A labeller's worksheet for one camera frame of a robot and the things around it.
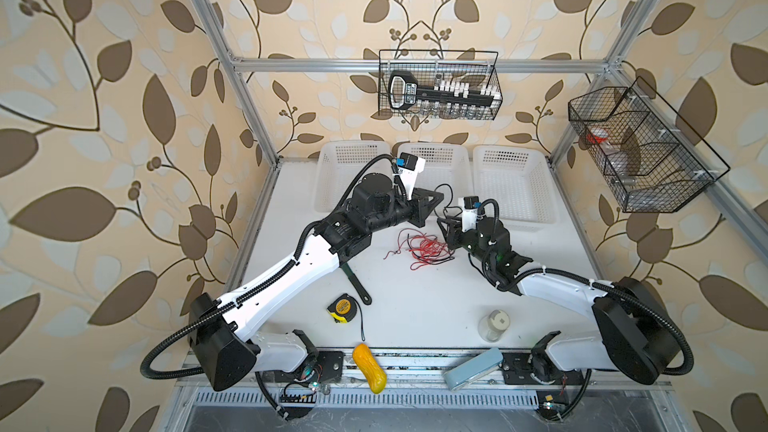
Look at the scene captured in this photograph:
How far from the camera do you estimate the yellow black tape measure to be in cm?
82

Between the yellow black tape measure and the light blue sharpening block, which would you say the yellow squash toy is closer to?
the yellow black tape measure

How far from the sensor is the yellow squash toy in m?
0.71

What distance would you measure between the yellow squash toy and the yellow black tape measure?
0.05 metres

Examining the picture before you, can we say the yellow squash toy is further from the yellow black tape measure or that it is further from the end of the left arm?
the end of the left arm

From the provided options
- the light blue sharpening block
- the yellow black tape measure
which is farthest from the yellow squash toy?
the light blue sharpening block

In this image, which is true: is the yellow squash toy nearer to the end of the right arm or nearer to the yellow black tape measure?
the yellow black tape measure
